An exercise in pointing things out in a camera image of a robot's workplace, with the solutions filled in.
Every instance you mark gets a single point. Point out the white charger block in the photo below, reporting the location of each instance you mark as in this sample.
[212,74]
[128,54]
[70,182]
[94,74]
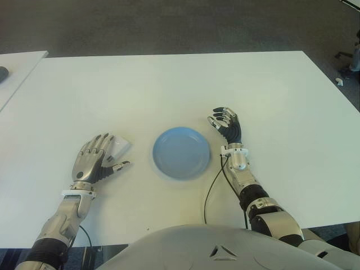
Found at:
[122,147]

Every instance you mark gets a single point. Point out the brown object under table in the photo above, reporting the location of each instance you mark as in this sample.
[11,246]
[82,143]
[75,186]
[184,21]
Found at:
[353,236]

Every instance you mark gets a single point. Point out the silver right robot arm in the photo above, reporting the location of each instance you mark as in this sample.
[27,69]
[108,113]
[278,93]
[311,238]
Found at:
[253,182]

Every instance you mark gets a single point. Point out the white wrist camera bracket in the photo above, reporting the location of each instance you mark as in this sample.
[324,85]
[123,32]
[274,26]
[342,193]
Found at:
[78,193]
[236,151]

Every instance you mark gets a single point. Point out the white side table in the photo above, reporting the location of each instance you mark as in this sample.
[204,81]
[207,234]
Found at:
[17,66]

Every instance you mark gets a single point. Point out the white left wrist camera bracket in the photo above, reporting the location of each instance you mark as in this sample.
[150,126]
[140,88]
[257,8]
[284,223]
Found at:
[78,193]

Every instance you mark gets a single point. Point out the blue round plate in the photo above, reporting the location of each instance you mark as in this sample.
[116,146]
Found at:
[181,153]

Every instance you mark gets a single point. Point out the black office chair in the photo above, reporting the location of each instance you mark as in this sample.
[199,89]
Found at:
[343,54]

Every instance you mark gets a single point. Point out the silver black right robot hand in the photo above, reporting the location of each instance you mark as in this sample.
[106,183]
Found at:
[234,129]

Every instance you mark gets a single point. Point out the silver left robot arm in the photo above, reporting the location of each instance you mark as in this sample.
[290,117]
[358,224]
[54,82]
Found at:
[62,222]

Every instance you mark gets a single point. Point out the white background desk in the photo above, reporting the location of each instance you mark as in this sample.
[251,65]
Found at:
[351,2]

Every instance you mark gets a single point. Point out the grey robot torso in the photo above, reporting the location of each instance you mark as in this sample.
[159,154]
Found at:
[182,247]

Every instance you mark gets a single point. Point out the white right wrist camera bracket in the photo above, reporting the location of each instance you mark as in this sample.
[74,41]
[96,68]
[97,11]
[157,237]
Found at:
[236,151]

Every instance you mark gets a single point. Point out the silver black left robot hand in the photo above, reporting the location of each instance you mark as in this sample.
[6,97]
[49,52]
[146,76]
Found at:
[87,163]

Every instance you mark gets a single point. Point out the black object on side table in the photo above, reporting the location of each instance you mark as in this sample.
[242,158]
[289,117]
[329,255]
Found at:
[3,74]

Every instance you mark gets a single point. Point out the small white floor object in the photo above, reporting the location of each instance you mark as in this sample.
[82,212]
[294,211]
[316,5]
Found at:
[339,81]

